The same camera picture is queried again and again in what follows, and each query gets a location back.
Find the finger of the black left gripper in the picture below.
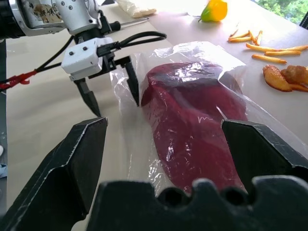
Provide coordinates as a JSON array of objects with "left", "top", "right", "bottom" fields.
[
  {"left": 77, "top": 80, "right": 101, "bottom": 118},
  {"left": 121, "top": 62, "right": 141, "bottom": 107}
]

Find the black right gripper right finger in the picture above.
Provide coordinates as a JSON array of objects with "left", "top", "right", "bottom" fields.
[{"left": 220, "top": 118, "right": 308, "bottom": 194}]

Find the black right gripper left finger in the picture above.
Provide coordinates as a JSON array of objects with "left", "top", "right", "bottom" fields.
[{"left": 0, "top": 117, "right": 108, "bottom": 231}]

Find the clear plastic bag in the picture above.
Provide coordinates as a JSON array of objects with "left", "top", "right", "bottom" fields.
[{"left": 109, "top": 41, "right": 308, "bottom": 196}]

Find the dark red cap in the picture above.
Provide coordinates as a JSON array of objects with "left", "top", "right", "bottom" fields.
[{"left": 141, "top": 62, "right": 250, "bottom": 195}]

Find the thin metal rod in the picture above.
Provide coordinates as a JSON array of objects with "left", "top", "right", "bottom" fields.
[{"left": 119, "top": 19, "right": 149, "bottom": 26}]

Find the handwritten paper label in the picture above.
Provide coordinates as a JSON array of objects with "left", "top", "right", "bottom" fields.
[{"left": 33, "top": 3, "right": 63, "bottom": 24}]

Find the yellow green toy pepper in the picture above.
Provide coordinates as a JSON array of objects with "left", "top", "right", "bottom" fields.
[{"left": 198, "top": 0, "right": 228, "bottom": 23}]

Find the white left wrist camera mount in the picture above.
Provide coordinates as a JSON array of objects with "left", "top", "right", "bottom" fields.
[{"left": 61, "top": 37, "right": 114, "bottom": 81}]

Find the red cable tie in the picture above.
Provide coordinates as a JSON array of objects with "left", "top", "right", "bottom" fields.
[{"left": 0, "top": 69, "right": 39, "bottom": 91}]

